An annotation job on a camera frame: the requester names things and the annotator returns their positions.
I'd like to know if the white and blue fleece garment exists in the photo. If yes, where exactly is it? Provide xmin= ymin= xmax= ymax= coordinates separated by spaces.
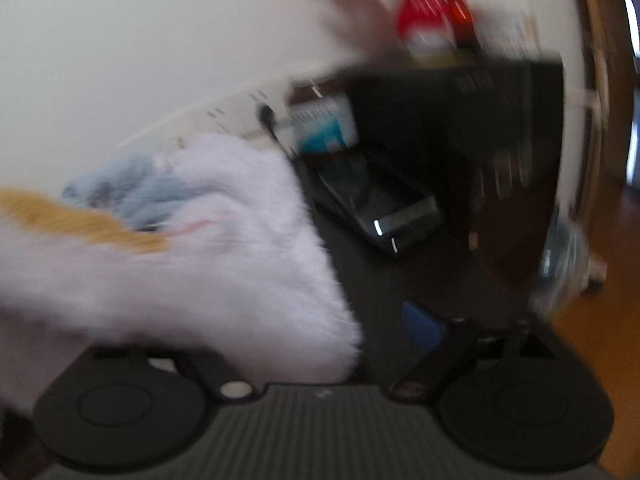
xmin=0 ymin=134 xmax=364 ymax=401

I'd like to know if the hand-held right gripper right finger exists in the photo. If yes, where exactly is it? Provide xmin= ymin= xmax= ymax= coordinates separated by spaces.
xmin=391 ymin=301 xmax=557 ymax=402

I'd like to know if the black glossy tray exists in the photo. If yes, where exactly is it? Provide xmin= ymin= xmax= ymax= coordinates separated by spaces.
xmin=307 ymin=149 xmax=445 ymax=258

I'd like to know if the white wall socket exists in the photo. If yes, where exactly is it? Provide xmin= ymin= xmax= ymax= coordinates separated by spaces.
xmin=117 ymin=87 xmax=283 ymax=148

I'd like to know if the clear plastic bag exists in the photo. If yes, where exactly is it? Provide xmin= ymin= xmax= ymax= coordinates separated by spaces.
xmin=529 ymin=217 xmax=592 ymax=313

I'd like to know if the wooden door frame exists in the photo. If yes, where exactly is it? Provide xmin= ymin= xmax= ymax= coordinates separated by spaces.
xmin=572 ymin=0 xmax=640 ymax=241

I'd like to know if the blue and white carton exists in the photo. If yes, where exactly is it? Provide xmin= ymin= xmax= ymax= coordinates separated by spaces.
xmin=291 ymin=97 xmax=359 ymax=155

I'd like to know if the red and white bottle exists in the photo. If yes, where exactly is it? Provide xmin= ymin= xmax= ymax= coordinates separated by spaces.
xmin=392 ymin=0 xmax=473 ymax=63

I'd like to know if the large black box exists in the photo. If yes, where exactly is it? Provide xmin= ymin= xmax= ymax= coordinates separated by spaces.
xmin=345 ymin=52 xmax=567 ymax=288

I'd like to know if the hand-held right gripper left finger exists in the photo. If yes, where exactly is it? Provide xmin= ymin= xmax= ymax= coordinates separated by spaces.
xmin=92 ymin=346 xmax=253 ymax=400

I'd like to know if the black plug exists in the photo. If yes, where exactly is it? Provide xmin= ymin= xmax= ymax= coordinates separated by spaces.
xmin=256 ymin=104 xmax=281 ymax=133

